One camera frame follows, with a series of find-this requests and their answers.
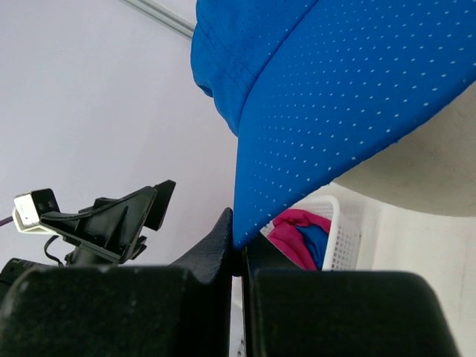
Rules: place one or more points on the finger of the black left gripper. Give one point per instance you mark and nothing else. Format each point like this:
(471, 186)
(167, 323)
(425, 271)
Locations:
(157, 212)

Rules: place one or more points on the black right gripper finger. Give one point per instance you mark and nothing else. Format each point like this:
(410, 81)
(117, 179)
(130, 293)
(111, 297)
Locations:
(293, 312)

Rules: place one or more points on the pink cap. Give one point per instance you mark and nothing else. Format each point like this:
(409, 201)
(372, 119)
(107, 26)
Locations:
(286, 237)

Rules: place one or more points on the blue cap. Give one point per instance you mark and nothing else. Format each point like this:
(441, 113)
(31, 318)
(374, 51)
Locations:
(313, 88)
(315, 239)

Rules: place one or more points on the cream mannequin head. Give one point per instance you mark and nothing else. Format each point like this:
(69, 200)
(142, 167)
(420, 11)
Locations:
(431, 170)

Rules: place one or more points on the white plastic basket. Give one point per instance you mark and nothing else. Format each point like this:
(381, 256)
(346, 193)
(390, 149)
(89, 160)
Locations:
(352, 236)

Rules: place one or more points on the left aluminium corner profile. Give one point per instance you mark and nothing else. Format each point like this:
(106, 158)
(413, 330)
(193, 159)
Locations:
(164, 16)

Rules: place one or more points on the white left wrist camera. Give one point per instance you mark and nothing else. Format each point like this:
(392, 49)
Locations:
(28, 208)

